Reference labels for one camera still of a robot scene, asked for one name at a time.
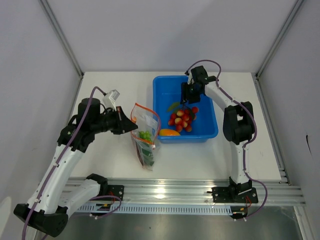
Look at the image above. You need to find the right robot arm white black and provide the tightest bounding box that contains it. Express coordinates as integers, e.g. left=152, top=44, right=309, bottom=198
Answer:
left=180, top=65, right=257, bottom=202

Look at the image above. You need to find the right aluminium frame post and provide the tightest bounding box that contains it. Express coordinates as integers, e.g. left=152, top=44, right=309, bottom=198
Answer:
left=254, top=0, right=307, bottom=78

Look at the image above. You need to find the red lychee bunch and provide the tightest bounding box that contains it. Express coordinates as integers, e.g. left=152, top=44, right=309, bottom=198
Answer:
left=166, top=102, right=199, bottom=134

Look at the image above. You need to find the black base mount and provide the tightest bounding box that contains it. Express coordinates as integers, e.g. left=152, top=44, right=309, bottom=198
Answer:
left=206, top=186, right=259, bottom=204
left=86, top=173, right=125, bottom=204

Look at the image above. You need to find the orange mango slice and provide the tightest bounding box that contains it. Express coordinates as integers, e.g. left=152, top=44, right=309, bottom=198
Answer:
left=158, top=128, right=180, bottom=137

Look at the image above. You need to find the white slotted cable duct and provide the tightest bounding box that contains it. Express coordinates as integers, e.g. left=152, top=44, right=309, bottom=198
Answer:
left=77, top=203, right=233, bottom=216

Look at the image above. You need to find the clear zip top bag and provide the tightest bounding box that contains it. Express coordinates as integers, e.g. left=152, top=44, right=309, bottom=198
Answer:
left=130, top=103, right=161, bottom=171

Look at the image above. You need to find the blue plastic bin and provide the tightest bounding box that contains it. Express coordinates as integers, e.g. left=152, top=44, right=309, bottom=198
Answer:
left=152, top=75, right=219, bottom=144

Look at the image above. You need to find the aluminium mounting rail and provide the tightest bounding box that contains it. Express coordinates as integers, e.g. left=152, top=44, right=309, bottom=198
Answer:
left=63, top=177, right=307, bottom=207

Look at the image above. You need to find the left aluminium frame post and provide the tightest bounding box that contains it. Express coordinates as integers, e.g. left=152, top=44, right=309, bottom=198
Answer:
left=37, top=0, right=84, bottom=78

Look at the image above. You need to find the aluminium frame post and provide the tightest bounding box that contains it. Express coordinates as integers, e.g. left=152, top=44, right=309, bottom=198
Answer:
left=254, top=0, right=307, bottom=78
left=37, top=0, right=84, bottom=78

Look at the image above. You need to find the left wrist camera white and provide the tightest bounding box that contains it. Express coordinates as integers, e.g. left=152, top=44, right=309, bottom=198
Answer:
left=102, top=89, right=120, bottom=110

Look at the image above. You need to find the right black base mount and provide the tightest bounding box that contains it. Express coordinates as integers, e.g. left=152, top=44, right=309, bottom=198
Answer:
left=206, top=186, right=259, bottom=204

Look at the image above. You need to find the green cucumber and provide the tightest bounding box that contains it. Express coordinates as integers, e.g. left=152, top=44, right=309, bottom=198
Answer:
left=140, top=142, right=154, bottom=167

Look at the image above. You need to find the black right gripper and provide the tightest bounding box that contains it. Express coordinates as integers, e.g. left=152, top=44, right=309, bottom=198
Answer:
left=180, top=82, right=202, bottom=105

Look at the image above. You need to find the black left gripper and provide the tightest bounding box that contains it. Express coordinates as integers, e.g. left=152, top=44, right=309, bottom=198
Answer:
left=91, top=106, right=138, bottom=135

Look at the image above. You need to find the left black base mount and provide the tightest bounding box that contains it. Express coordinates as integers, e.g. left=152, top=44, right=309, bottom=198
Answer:
left=86, top=173, right=125, bottom=204

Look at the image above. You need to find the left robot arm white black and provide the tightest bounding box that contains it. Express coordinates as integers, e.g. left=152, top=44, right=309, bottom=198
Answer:
left=13, top=98, right=138, bottom=237

